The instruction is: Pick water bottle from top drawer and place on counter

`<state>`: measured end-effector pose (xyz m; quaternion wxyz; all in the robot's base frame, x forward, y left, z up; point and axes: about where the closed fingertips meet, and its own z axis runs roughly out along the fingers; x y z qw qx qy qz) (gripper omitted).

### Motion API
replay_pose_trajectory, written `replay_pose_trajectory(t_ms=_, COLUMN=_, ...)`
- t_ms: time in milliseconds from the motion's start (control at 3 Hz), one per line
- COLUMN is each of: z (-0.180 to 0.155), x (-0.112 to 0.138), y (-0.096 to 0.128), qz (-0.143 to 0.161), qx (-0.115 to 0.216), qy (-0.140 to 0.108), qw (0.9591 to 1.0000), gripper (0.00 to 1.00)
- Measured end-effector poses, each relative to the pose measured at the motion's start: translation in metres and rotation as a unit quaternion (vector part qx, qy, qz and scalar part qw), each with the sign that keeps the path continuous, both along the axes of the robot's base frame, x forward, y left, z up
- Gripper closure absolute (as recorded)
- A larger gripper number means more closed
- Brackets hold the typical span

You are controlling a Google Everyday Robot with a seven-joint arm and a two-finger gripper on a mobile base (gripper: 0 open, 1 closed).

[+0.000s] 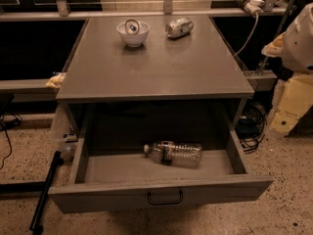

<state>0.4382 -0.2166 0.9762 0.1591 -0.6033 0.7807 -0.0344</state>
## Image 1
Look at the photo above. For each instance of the grey cabinet counter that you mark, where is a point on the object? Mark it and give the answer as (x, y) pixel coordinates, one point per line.
(183, 90)

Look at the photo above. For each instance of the clear plastic water bottle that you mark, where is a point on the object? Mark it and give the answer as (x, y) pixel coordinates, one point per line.
(174, 153)

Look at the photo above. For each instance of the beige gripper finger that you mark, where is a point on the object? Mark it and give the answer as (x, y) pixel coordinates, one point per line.
(291, 101)

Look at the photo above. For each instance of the white ceramic bowl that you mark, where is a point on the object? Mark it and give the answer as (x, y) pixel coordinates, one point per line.
(135, 40)

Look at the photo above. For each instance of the grey metal rail frame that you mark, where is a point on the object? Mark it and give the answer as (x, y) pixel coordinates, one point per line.
(48, 10)

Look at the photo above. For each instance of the small can in bowl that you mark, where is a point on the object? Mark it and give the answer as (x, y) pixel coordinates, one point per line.
(132, 27)

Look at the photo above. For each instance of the black drawer handle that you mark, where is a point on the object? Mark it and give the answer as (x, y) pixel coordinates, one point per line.
(165, 198)

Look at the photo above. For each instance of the white power strip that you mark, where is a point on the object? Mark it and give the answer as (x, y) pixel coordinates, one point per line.
(252, 7)

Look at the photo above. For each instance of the black metal stand leg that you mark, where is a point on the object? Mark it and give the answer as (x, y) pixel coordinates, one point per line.
(35, 227)

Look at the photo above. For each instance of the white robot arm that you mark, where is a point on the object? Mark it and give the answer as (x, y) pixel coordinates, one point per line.
(295, 48)

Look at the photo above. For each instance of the open grey top drawer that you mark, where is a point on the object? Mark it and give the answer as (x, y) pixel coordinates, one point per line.
(99, 181)

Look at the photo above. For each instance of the crushed silver soda can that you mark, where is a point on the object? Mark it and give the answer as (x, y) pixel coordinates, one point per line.
(179, 28)

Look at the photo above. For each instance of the yellow crumpled cloth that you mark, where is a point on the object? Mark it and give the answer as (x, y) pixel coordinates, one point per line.
(56, 81)

